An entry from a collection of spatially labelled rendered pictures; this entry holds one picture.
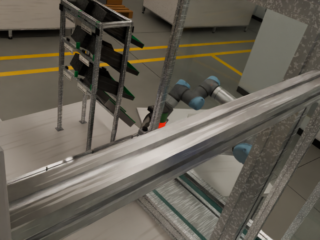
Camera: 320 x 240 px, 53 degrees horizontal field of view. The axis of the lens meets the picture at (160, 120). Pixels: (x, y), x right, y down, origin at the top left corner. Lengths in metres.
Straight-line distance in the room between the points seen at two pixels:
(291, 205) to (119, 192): 3.29
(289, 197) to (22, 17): 4.41
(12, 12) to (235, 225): 5.02
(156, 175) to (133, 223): 1.39
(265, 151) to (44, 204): 0.46
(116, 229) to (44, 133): 0.80
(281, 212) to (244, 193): 2.70
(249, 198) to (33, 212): 0.51
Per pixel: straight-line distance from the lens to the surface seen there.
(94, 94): 1.64
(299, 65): 0.52
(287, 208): 3.43
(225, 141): 0.30
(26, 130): 2.11
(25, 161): 1.90
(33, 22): 5.55
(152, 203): 1.61
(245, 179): 0.64
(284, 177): 1.08
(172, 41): 1.23
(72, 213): 0.20
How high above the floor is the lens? 2.14
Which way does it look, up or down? 33 degrees down
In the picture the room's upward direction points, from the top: 14 degrees clockwise
